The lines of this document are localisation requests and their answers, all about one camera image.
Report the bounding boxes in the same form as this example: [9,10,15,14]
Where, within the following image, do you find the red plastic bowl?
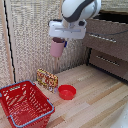
[57,84,77,101]

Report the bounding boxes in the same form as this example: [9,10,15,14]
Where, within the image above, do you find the silver drawer handle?
[95,54,121,67]
[87,32,118,43]

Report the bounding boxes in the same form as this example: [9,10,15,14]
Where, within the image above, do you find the yellow red food box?
[36,68,59,93]

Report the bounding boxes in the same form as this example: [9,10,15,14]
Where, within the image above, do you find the brown drawer cabinet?
[82,12,128,82]

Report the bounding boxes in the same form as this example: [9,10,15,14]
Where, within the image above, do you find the pink mug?
[50,37,66,58]

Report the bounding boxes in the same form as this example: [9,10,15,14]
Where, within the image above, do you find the red basket with blue rim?
[0,80,55,128]

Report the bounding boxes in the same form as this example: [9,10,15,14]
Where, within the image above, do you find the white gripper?
[48,19,88,49]

